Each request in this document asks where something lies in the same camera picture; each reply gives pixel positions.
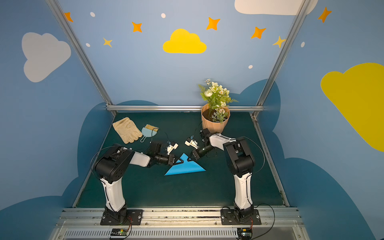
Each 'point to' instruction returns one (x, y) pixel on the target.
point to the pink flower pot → (215, 120)
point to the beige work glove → (127, 131)
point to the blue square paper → (187, 166)
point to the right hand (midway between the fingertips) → (191, 159)
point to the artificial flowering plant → (217, 98)
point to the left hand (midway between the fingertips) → (183, 160)
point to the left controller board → (119, 233)
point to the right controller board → (244, 233)
